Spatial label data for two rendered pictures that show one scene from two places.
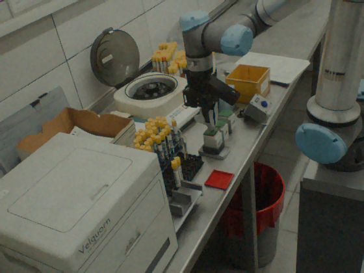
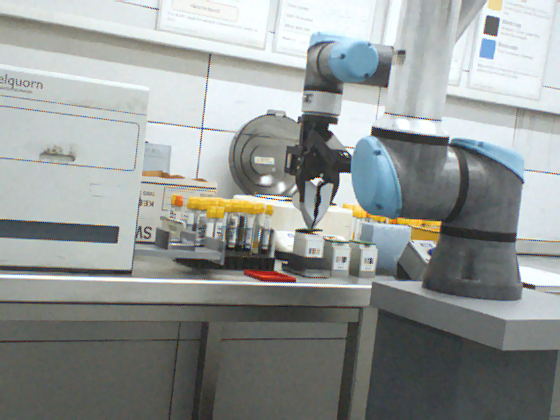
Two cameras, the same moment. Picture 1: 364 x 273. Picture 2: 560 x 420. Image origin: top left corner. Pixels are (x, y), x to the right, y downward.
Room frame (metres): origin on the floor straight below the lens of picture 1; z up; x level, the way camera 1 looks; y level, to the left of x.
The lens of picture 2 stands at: (-0.56, -0.77, 1.09)
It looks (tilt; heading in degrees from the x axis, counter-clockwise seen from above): 3 degrees down; 26
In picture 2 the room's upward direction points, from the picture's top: 7 degrees clockwise
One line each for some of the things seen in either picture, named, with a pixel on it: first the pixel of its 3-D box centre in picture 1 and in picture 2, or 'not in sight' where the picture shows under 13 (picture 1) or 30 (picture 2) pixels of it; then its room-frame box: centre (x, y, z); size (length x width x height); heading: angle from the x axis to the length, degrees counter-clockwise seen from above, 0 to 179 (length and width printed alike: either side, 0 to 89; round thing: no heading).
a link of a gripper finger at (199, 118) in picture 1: (203, 119); (301, 202); (0.99, -0.05, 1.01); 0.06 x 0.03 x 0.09; 57
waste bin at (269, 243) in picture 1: (245, 219); not in sight; (1.28, -0.20, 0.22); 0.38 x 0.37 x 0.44; 148
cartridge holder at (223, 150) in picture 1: (214, 147); (305, 264); (0.99, -0.07, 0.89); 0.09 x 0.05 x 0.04; 57
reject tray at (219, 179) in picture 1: (219, 179); (269, 276); (0.85, -0.07, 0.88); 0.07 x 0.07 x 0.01; 58
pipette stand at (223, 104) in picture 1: (225, 103); (384, 249); (1.20, -0.15, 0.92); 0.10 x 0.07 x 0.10; 150
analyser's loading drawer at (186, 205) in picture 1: (173, 211); (162, 244); (0.71, 0.07, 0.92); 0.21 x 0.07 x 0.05; 148
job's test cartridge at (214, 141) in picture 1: (212, 140); (307, 249); (0.99, -0.07, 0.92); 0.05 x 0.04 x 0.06; 57
